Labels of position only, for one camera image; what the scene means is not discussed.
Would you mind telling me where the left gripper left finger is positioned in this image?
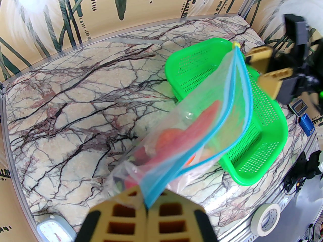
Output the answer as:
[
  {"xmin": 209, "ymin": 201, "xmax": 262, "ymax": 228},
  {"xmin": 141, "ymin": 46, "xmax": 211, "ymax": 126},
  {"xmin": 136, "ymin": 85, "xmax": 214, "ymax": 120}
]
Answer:
[{"xmin": 75, "ymin": 187, "xmax": 148, "ymax": 242}]

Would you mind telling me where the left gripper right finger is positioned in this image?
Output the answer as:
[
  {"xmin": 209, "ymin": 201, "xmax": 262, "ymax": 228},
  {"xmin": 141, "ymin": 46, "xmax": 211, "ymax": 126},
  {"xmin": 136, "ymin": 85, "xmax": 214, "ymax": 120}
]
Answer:
[{"xmin": 148, "ymin": 189, "xmax": 218, "ymax": 242}]

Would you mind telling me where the clear zip-top bag blue zipper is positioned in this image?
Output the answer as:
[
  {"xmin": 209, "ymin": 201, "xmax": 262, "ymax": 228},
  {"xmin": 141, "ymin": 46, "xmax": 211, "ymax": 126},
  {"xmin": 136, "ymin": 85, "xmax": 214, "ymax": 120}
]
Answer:
[{"xmin": 105, "ymin": 42, "xmax": 254, "ymax": 210}]

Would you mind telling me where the red tomato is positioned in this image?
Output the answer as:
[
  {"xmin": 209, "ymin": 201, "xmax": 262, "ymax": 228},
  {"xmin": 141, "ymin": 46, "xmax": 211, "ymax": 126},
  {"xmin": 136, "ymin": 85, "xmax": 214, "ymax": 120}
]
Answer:
[{"xmin": 155, "ymin": 129, "xmax": 177, "ymax": 148}]

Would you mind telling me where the long red chili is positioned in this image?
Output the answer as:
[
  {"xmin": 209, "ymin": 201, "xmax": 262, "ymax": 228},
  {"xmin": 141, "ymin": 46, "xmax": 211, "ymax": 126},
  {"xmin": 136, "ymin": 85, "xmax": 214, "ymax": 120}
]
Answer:
[{"xmin": 145, "ymin": 100, "xmax": 220, "ymax": 165}]

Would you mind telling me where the calculator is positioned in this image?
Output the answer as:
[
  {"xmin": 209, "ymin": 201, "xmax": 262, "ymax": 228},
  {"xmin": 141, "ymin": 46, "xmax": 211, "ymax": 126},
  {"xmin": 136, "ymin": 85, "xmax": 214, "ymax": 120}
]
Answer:
[{"xmin": 288, "ymin": 99, "xmax": 308, "ymax": 117}]

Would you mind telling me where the green plastic basket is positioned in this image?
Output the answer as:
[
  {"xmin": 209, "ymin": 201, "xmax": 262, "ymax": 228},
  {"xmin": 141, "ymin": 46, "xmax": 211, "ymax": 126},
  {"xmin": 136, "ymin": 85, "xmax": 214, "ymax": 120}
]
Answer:
[{"xmin": 165, "ymin": 38, "xmax": 288, "ymax": 187}]

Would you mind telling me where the blue box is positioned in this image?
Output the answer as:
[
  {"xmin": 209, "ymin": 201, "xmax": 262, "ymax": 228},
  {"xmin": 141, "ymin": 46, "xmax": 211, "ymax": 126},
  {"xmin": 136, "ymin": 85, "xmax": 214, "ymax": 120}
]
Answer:
[{"xmin": 300, "ymin": 113, "xmax": 315, "ymax": 136}]

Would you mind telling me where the white kitchen scale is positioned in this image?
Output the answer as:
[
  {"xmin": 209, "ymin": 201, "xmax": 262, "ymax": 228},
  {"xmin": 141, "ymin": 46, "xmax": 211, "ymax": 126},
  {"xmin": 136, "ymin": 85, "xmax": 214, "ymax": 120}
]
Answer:
[{"xmin": 37, "ymin": 215, "xmax": 76, "ymax": 242}]

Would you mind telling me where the white tape roll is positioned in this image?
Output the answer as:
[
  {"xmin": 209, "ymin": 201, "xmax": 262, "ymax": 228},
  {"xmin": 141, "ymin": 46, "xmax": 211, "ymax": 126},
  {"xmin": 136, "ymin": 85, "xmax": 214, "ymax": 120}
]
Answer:
[{"xmin": 251, "ymin": 203, "xmax": 281, "ymax": 237}]

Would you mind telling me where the aluminium frame post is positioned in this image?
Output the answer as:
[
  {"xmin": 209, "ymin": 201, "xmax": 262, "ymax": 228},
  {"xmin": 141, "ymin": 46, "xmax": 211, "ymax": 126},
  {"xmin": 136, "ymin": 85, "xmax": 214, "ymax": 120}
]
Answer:
[{"xmin": 238, "ymin": 0, "xmax": 263, "ymax": 18}]

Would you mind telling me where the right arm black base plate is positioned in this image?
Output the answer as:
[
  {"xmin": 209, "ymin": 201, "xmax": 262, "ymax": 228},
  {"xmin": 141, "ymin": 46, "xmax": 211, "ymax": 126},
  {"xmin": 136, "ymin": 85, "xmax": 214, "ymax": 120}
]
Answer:
[{"xmin": 283, "ymin": 150, "xmax": 323, "ymax": 195}]

